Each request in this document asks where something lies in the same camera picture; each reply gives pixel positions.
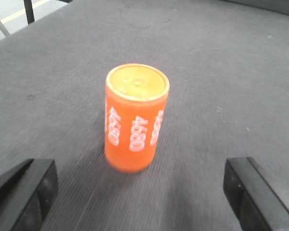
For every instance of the orange cylindrical capacitor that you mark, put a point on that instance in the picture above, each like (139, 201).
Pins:
(135, 101)

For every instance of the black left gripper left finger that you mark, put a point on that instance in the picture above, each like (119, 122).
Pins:
(27, 193)

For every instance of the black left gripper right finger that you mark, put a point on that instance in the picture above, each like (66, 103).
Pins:
(254, 201)

